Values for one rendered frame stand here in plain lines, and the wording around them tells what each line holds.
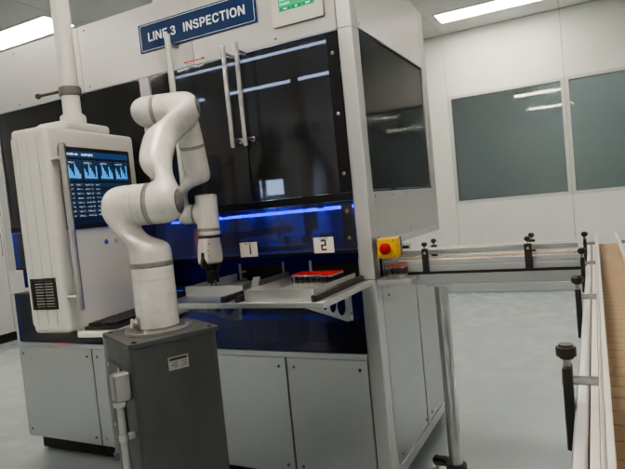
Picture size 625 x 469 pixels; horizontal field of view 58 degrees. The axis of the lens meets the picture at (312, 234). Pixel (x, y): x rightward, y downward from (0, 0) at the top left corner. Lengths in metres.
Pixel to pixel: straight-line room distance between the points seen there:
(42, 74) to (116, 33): 0.52
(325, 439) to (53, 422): 1.59
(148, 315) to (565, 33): 5.71
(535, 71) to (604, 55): 0.65
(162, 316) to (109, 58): 1.48
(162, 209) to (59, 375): 1.78
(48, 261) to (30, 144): 0.43
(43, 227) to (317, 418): 1.26
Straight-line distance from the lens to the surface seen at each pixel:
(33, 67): 3.18
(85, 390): 3.11
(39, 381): 3.36
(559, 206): 6.52
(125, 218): 1.65
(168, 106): 1.87
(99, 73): 2.83
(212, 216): 2.13
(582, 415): 0.66
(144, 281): 1.63
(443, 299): 2.15
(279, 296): 1.81
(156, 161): 1.70
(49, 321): 2.28
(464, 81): 6.73
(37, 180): 2.24
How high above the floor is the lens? 1.18
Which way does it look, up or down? 3 degrees down
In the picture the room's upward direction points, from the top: 6 degrees counter-clockwise
